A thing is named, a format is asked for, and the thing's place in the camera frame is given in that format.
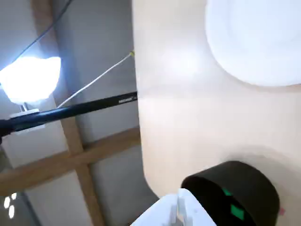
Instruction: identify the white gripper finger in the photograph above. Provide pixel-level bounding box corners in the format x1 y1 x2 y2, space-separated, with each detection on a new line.
131 192 179 226
177 187 217 226

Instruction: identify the black round pot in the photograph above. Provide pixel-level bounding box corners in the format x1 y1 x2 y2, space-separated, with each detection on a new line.
180 160 281 226

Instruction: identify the black tripod pole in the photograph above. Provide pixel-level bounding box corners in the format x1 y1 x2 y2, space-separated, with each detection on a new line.
0 91 138 140

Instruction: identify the white lamp base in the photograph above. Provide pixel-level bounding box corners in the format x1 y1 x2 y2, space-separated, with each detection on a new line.
8 102 47 136

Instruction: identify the white paper plate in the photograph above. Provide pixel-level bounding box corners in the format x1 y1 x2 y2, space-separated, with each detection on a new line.
204 0 301 88

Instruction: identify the bright white lamp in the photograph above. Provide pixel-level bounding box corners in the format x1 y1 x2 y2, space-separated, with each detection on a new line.
0 56 62 105

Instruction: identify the wooden cross frame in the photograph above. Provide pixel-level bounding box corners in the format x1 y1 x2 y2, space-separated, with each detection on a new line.
0 0 142 226

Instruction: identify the white thin cable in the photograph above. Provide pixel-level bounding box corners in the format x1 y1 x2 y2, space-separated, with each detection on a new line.
57 50 136 109

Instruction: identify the black power cable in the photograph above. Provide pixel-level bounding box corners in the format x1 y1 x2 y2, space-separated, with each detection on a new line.
13 0 74 61

